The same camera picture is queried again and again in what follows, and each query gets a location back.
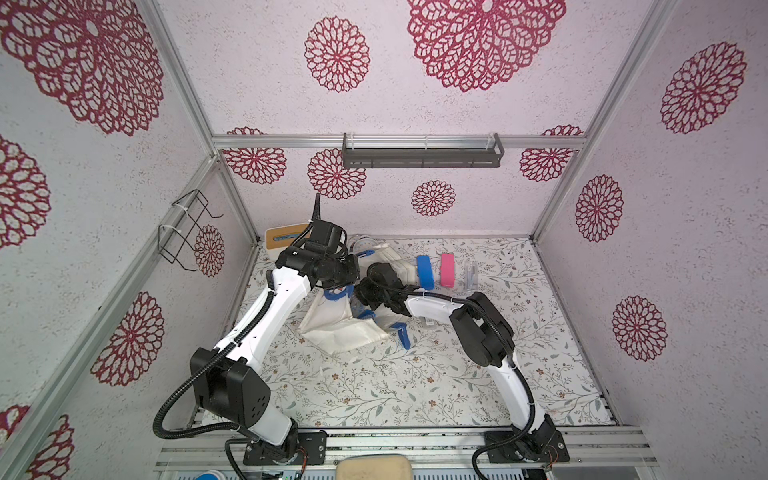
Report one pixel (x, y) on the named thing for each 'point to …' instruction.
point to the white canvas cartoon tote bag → (336, 324)
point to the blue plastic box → (425, 272)
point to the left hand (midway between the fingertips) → (359, 277)
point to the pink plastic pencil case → (447, 270)
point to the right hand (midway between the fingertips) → (345, 284)
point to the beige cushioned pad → (374, 467)
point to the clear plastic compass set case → (471, 274)
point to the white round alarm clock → (362, 243)
